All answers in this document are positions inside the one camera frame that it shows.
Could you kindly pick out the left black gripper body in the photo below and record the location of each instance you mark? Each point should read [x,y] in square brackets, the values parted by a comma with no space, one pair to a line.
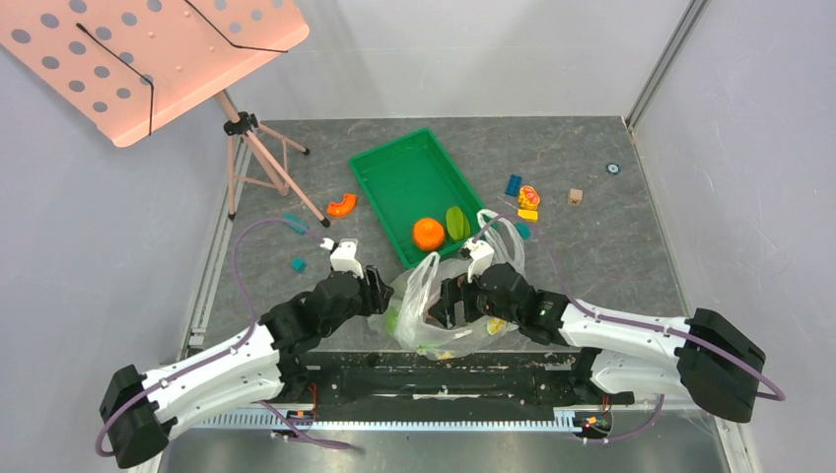
[368,301]

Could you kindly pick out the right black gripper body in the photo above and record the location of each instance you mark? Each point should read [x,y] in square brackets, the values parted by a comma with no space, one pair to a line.
[458,300]

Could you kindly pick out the green fake fruit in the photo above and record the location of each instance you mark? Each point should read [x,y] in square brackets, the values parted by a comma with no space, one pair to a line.
[390,320]

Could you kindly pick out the clear plastic bag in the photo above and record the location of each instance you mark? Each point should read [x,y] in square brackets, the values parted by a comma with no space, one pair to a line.
[426,313]

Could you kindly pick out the orange fake fruit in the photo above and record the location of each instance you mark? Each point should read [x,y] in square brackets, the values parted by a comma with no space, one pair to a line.
[428,234]

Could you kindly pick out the lime green starfruit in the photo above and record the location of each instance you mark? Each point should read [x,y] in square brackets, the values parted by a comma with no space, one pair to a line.
[457,224]

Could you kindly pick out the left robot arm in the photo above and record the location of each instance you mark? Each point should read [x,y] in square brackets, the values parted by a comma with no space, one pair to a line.
[143,411]

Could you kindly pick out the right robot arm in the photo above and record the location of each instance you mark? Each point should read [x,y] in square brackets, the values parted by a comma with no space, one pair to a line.
[703,357]

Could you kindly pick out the small teal cube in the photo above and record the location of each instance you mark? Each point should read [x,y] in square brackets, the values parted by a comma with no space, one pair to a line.
[299,265]

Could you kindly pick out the teal toy block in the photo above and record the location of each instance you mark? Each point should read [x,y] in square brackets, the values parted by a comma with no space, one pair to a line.
[523,230]

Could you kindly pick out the orange curved toy piece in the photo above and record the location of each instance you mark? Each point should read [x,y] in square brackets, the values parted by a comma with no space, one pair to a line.
[343,207]

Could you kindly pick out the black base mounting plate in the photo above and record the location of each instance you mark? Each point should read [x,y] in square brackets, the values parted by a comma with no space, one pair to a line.
[401,386]

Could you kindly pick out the yellow lego brick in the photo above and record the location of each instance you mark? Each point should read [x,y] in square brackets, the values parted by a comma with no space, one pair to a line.
[528,215]

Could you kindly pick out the teal rectangular block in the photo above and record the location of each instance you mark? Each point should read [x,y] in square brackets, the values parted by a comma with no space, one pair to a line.
[295,224]

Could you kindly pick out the green plastic tray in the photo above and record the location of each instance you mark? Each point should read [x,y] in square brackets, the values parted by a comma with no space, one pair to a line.
[411,178]

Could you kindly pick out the blue lego brick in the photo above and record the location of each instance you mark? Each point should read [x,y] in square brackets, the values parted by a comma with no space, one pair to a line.
[514,185]

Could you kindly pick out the small wooden cube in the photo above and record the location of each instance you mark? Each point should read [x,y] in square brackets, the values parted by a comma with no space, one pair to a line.
[575,196]

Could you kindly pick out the pink tripod stand legs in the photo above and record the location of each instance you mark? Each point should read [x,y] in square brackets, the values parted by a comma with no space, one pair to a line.
[241,129]

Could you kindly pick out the pink perforated music stand desk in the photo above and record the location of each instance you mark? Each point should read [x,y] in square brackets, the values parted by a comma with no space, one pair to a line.
[131,67]

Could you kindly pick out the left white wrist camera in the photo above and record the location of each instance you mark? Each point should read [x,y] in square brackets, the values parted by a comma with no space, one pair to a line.
[342,256]

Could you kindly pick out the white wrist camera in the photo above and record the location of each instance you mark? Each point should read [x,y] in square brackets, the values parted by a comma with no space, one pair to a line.
[481,255]
[342,256]

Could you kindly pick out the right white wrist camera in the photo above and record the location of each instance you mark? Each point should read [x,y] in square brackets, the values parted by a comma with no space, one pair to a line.
[481,255]

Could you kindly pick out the aluminium frame rail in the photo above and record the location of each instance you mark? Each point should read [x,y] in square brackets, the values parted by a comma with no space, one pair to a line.
[442,433]

